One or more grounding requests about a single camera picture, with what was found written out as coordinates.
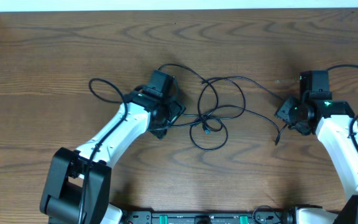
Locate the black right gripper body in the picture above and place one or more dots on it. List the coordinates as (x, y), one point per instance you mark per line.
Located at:
(286, 111)

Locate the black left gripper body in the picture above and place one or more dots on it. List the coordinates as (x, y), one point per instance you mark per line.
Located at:
(173, 113)

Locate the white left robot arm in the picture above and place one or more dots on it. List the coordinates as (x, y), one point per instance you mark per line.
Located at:
(78, 182)

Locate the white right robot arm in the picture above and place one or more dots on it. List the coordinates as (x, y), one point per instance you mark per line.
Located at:
(333, 123)

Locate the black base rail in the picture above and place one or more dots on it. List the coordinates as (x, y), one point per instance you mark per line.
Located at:
(261, 215)

